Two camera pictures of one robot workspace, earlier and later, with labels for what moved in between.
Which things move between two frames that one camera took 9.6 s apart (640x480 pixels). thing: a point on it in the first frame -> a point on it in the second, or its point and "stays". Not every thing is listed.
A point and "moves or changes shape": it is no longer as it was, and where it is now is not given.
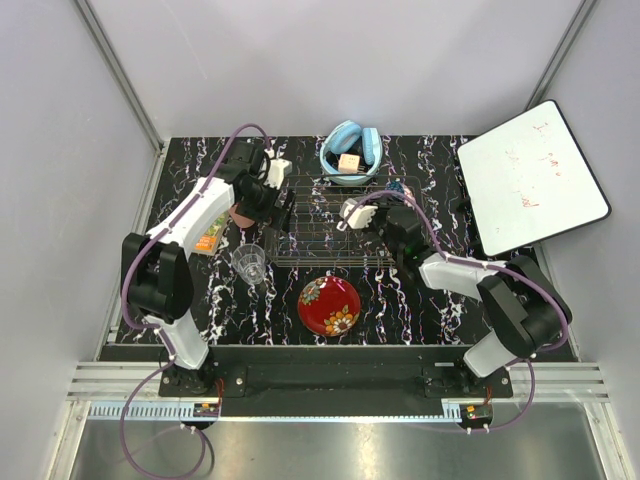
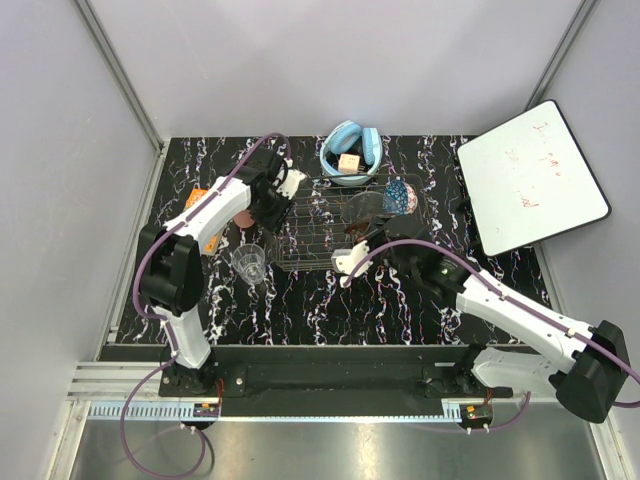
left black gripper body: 261,203 stays
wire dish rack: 312,238 stays
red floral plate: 329,306 moves or changes shape
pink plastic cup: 240,220 stays
